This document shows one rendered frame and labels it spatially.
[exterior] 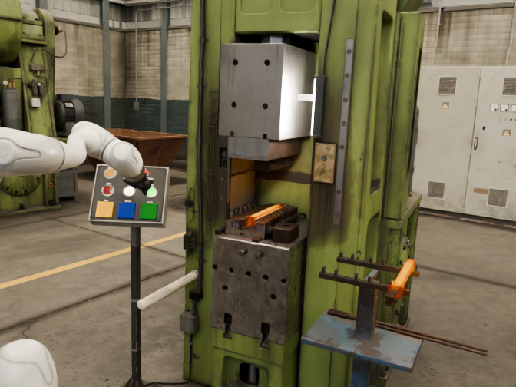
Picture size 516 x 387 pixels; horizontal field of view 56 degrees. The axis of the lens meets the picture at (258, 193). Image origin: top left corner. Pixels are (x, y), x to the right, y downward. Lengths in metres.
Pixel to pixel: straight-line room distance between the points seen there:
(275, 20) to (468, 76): 5.21
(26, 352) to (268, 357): 1.19
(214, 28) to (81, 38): 8.99
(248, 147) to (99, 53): 9.56
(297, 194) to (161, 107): 8.66
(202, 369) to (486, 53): 6.30
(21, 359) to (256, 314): 1.13
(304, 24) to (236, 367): 1.61
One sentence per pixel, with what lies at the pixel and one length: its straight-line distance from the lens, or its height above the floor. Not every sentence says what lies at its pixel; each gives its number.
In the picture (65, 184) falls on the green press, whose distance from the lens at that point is 7.38.
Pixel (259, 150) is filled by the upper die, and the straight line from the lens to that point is 2.12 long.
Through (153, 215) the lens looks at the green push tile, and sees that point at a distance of 2.27.
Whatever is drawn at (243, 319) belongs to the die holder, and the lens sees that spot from 2.29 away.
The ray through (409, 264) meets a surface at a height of 0.95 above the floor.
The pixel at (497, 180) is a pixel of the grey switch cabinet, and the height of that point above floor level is 0.61.
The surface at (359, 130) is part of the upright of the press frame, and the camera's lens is 2.13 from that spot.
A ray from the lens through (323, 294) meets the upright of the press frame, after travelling 2.31.
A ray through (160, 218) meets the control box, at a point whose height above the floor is 0.98.
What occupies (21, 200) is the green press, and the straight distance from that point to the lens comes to 6.80.
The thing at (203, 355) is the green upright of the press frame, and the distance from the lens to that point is 2.75.
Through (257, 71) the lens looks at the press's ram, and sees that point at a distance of 2.13.
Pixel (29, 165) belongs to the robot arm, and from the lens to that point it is 1.35.
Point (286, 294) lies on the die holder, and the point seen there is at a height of 0.71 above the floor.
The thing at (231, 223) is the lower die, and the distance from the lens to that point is 2.24.
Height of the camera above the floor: 1.53
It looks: 11 degrees down
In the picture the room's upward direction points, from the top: 2 degrees clockwise
